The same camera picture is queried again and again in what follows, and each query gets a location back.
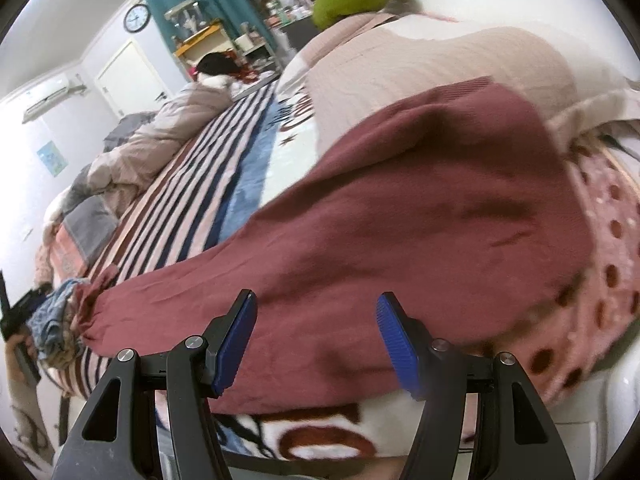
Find maroon red pants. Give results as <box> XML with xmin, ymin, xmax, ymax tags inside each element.
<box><xmin>78</xmin><ymin>78</ymin><xmax>593</xmax><ymax>414</ymax></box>

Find person's left hand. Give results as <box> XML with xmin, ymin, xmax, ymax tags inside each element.
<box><xmin>4</xmin><ymin>333</ymin><xmax>37</xmax><ymax>385</ymax></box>

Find pile of folded clothes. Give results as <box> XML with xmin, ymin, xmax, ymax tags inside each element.
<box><xmin>27</xmin><ymin>278</ymin><xmax>89</xmax><ymax>370</ymax></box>

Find pink polka dot sheet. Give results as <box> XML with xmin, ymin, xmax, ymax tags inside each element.
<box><xmin>492</xmin><ymin>133</ymin><xmax>639</xmax><ymax>405</ymax></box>

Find beige grey rolled duvet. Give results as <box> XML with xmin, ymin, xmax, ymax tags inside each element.
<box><xmin>34</xmin><ymin>76</ymin><xmax>232</xmax><ymax>287</ymax></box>

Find striped fleece bed blanket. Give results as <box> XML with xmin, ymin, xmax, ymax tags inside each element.
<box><xmin>52</xmin><ymin>84</ymin><xmax>385</xmax><ymax>460</ymax></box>

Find white door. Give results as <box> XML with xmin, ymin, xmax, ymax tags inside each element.
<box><xmin>96</xmin><ymin>41</ymin><xmax>171</xmax><ymax>118</ymax></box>

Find black white plush toy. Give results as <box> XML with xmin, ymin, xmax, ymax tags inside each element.
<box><xmin>194</xmin><ymin>52</ymin><xmax>259</xmax><ymax>84</ymax></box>

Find yellow white shelf cabinet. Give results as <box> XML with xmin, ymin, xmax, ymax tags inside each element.
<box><xmin>174</xmin><ymin>20</ymin><xmax>235</xmax><ymax>73</ymax></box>

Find small blue wall poster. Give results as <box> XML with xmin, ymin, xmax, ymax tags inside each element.
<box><xmin>37</xmin><ymin>141</ymin><xmax>68</xmax><ymax>178</ymax></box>

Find white wall air conditioner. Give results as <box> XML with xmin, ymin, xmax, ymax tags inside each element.
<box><xmin>22</xmin><ymin>73</ymin><xmax>88</xmax><ymax>124</ymax></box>

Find round wall clock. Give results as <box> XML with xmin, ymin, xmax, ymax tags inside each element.
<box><xmin>122</xmin><ymin>3</ymin><xmax>151</xmax><ymax>34</ymax></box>

